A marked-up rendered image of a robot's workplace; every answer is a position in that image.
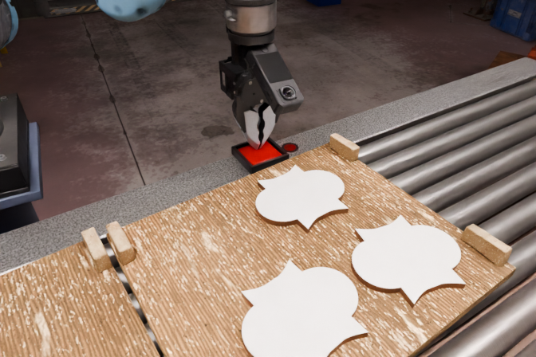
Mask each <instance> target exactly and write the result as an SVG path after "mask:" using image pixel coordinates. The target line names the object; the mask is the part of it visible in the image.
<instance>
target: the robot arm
mask: <svg viewBox="0 0 536 357"><path fill-rule="evenodd" d="M95 1H96V2H97V5H98V6H99V8H100V9H101V10H102V11H103V12H105V13H106V14H107V15H108V16H109V17H111V18H114V19H116V20H118V21H122V22H135V21H138V20H140V19H142V18H145V17H147V16H148V15H150V14H154V13H155V12H156V11H158V10H159V9H160V8H161V7H162V6H163V5H164V4H165V3H166V2H168V1H169V0H95ZM10 2H11V1H10V0H0V49H2V48H4V47H5V46H6V45H7V44H8V43H10V42H11V41H12V40H13V39H14V37H15V36H16V34H17V31H18V15H17V12H16V9H15V8H14V6H11V4H10ZM225 3H226V10H225V11H224V12H223V14H224V17H226V18H227V23H226V29H227V33H228V39H229V40H230V41H231V56H230V57H228V58H227V59H226V60H223V61H219V75H220V86H221V90H222V91H224V92H225V93H226V94H227V96H228V97H229V98H231V99H232V100H234V102H233V104H232V111H233V114H234V117H235V121H236V123H237V125H238V126H239V127H240V128H241V130H242V133H243V134H244V136H245V138H246V140H247V142H248V143H249V144H250V145H251V146H252V147H253V148H254V149H255V150H258V149H260V148H262V146H263V144H264V143H265V142H266V140H267V139H268V137H269V135H270V133H271V132H272V131H273V128H274V125H275V124H276V123H277V121H278V117H279V115H281V114H285V113H288V112H294V111H297V110H298V109H299V108H300V106H301V105H302V103H303V101H304V97H303V95H302V93H301V92H300V90H299V88H298V86H297V84H296V83H295V81H294V79H293V77H292V75H291V74H290V71H289V70H288V68H287V66H286V64H285V62H284V60H283V59H282V57H281V55H280V53H279V52H278V50H277V48H276V46H275V44H274V43H269V42H271V41H273V40H274V28H275V26H276V20H277V0H225ZM267 43H269V44H267ZM229 61H231V62H230V63H227V62H229ZM224 63H226V64H224ZM222 72H224V73H225V85H224V84H223V74H222ZM257 104H258V107H257V108H255V105H257ZM257 124H258V129H259V131H258V129H257Z"/></svg>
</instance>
